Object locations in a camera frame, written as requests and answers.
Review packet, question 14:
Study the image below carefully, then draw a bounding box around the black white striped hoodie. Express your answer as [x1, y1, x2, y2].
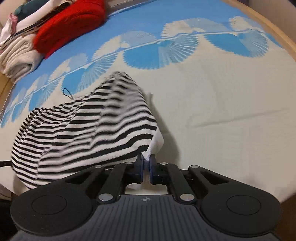
[11, 72, 164, 189]

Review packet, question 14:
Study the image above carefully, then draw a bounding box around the stack of folded white clothes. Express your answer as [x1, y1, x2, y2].
[1, 1, 75, 52]

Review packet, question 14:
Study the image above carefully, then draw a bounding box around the blue white bed sheet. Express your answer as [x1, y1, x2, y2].
[1, 1, 295, 201]

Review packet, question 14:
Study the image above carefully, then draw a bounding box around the cream folded blanket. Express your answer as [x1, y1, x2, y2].
[1, 34, 43, 83]

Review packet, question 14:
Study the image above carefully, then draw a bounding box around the red folded blanket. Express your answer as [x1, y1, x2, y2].
[33, 0, 106, 58]

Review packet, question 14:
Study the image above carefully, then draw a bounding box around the blue shark plush toy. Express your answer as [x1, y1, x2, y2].
[13, 0, 48, 21]

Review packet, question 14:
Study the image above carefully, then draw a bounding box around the wooden bed frame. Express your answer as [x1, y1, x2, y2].
[224, 0, 295, 60]

